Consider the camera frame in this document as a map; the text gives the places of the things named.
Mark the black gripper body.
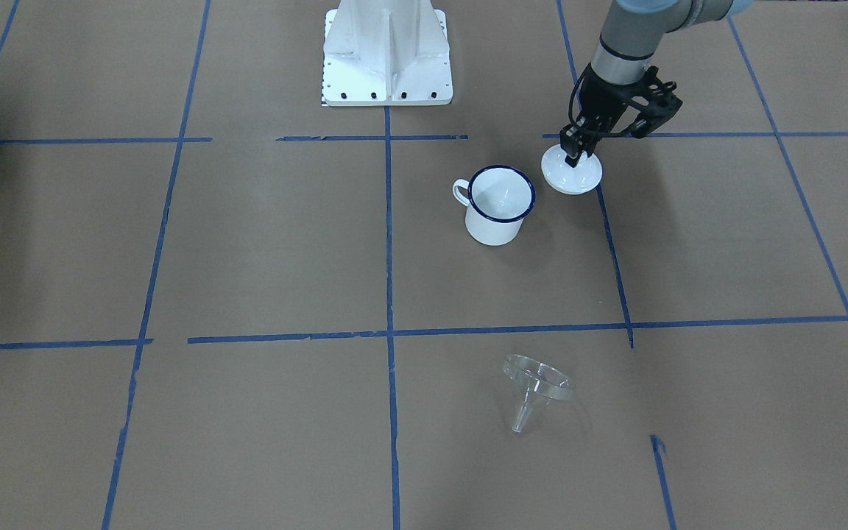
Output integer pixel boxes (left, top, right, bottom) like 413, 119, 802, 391
575, 65, 647, 137

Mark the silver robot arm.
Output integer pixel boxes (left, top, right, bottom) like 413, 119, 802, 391
559, 1, 751, 168

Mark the white ceramic lid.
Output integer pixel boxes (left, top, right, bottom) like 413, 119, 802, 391
540, 145, 604, 195

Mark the white enamel mug blue rim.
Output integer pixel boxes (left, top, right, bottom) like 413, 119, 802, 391
451, 165, 537, 246

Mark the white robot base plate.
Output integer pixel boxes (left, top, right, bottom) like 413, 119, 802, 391
321, 1, 454, 107

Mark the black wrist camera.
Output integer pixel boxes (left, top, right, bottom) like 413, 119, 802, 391
629, 65, 683, 140

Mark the clear glass funnel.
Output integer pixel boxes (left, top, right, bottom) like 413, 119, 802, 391
503, 353, 576, 434

